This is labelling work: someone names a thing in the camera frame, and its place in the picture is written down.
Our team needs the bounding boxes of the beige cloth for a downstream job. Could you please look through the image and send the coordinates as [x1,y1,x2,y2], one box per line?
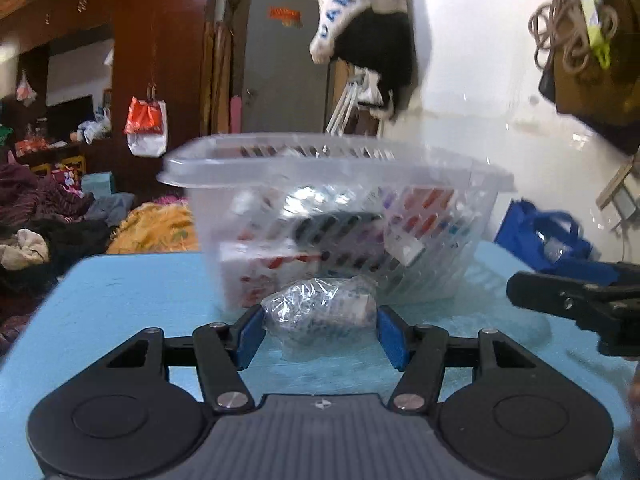
[0,229,51,271]

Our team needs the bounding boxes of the wall power strip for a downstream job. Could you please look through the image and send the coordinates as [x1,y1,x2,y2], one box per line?
[597,157,640,231]

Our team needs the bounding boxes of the white plastic lattice basket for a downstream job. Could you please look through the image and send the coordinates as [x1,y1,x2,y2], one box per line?
[156,132,516,311]

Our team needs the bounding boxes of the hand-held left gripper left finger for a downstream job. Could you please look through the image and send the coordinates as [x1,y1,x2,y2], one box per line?
[100,305,266,415]

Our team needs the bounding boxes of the black packet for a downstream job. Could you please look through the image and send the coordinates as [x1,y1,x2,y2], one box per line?
[292,212,381,251]

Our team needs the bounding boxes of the red white plastic bag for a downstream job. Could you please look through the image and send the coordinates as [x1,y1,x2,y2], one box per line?
[124,96,167,157]

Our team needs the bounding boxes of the grey door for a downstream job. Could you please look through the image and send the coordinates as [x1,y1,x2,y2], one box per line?
[232,0,331,133]

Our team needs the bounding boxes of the blue shopping bag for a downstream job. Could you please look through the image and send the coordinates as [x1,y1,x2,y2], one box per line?
[495,199,593,271]

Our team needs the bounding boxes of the red white tissue box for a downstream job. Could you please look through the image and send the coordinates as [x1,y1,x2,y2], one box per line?
[220,242,326,311]

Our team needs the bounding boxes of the pile of dark clothes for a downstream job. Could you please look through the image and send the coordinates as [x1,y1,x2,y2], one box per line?
[0,162,113,341]

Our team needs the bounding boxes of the wooden planks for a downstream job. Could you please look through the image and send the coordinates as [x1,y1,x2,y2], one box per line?
[200,20,236,136]

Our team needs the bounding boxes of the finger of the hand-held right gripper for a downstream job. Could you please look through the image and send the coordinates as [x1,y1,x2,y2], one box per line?
[545,259,621,286]
[506,271,606,323]

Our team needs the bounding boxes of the blue white box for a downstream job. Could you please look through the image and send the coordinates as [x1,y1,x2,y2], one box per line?
[261,276,378,361]

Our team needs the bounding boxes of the small hanging plastic bag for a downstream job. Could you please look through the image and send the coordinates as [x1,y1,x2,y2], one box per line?
[15,70,38,106]

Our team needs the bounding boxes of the black television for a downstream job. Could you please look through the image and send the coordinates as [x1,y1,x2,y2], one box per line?
[46,94,96,141]

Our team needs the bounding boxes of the coiled beige rope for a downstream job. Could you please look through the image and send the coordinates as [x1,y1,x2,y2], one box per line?
[529,0,621,73]

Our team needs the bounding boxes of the black hanging garment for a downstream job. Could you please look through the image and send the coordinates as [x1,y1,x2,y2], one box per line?
[340,7,418,121]

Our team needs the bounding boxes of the yellow crate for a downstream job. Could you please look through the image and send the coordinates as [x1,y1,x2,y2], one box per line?
[52,156,87,181]

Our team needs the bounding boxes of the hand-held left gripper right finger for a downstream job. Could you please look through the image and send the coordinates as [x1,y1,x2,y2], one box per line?
[376,305,543,414]

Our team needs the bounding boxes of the yellow-green strap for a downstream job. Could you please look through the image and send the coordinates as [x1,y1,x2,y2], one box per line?
[567,0,613,68]

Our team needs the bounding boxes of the blue grey garment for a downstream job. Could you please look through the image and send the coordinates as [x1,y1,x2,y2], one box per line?
[85,192,136,226]

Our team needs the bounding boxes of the folded metal rack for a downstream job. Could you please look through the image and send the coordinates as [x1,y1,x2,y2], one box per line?
[325,72,381,136]

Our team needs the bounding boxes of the yellow blanket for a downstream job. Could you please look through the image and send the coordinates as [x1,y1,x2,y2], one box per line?
[106,201,201,256]

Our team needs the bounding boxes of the dark red wooden wardrobe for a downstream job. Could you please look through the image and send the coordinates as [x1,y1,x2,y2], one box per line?
[0,0,221,196]

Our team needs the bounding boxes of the teal box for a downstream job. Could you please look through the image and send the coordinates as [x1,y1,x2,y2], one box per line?
[80,172,112,196]

